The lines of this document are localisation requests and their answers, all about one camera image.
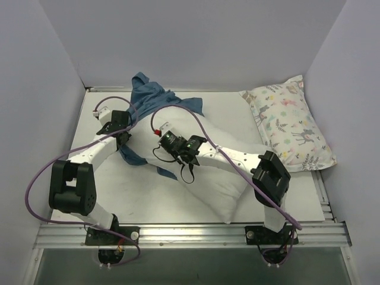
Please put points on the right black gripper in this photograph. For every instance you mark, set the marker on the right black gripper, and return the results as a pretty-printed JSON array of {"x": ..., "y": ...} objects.
[{"x": 165, "y": 139}]

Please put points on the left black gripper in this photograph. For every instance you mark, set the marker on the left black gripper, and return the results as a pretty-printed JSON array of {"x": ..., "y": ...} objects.
[{"x": 111, "y": 126}]

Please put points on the blue letter-print pillowcase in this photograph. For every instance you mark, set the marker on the blue letter-print pillowcase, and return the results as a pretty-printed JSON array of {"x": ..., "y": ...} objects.
[{"x": 146, "y": 97}]

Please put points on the white pillow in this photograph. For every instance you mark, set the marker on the white pillow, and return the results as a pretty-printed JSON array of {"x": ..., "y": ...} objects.
[{"x": 216, "y": 188}]

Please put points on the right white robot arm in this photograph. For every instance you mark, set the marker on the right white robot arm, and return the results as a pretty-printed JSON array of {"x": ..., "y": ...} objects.
[{"x": 264, "y": 172}]

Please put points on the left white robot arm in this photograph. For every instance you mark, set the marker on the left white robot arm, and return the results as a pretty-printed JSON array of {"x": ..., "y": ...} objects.
[{"x": 72, "y": 182}]

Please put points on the floral deer-print pillow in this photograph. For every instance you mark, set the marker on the floral deer-print pillow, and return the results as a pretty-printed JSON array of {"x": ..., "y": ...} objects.
[{"x": 287, "y": 126}]

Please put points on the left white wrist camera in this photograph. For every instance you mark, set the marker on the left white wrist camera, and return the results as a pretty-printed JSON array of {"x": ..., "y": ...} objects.
[{"x": 104, "y": 115}]

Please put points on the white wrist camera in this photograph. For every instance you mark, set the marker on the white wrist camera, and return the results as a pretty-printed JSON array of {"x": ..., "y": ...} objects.
[
  {"x": 162, "y": 129},
  {"x": 104, "y": 115}
]

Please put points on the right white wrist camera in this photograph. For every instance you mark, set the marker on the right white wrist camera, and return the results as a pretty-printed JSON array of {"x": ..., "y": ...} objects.
[{"x": 162, "y": 129}]

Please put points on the rear aluminium rail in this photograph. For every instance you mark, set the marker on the rear aluminium rail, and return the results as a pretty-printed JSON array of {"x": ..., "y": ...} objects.
[{"x": 105, "y": 89}]

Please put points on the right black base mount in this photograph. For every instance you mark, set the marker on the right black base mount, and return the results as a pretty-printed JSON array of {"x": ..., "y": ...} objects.
[{"x": 260, "y": 235}]

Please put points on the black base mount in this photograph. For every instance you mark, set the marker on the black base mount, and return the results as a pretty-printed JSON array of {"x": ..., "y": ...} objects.
[
  {"x": 260, "y": 235},
  {"x": 127, "y": 235}
]

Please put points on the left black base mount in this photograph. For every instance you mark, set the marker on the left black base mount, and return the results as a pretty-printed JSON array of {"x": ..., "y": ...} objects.
[{"x": 127, "y": 235}]

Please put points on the front aluminium rail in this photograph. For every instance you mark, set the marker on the front aluminium rail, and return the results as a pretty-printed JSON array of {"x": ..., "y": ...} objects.
[{"x": 193, "y": 236}]

